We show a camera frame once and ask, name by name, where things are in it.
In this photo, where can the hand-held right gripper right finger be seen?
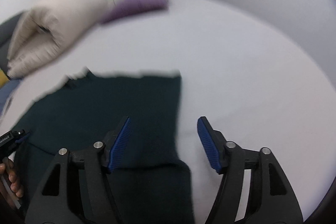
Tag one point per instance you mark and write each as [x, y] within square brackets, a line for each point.
[208, 145]

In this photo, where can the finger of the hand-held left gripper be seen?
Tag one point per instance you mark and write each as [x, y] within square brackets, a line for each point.
[23, 137]

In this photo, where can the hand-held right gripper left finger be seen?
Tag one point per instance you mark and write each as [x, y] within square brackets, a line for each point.
[119, 145]

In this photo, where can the dark green shirt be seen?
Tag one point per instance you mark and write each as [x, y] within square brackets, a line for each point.
[105, 103]

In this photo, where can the person's left hand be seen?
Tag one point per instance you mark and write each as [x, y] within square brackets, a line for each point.
[14, 182]

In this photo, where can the blue pillow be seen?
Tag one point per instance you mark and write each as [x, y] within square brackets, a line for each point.
[6, 98]

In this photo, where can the yellow patterned pillow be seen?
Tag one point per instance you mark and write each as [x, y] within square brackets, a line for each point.
[3, 78]

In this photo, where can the bed with white sheet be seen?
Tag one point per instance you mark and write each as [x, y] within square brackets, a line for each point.
[236, 69]

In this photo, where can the grey sofa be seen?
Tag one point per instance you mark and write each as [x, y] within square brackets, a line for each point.
[8, 35]

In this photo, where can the beige rolled duvet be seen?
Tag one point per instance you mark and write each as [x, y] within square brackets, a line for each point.
[52, 24]

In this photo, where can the purple pillow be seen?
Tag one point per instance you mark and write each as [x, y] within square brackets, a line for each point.
[136, 3]

